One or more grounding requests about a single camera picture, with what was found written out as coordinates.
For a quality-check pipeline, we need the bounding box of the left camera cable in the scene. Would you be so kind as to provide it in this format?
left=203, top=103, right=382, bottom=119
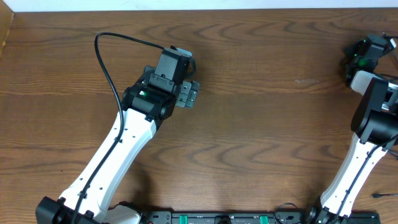
left=70, top=32, right=165, bottom=224

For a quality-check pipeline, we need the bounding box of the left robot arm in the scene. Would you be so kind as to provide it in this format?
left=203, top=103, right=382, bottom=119
left=35, top=47, right=199, bottom=223

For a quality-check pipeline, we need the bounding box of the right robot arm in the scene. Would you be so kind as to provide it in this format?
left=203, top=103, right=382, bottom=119
left=302, top=34, right=397, bottom=223

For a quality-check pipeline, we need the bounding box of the right camera cable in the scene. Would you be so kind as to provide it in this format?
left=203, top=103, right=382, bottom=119
left=335, top=32, right=398, bottom=218

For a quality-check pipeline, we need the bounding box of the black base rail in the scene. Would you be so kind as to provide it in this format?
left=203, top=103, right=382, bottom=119
left=105, top=210, right=382, bottom=224

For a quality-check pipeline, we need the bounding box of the camera cable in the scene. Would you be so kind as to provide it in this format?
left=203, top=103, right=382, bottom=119
left=70, top=32, right=165, bottom=224
left=335, top=32, right=398, bottom=218

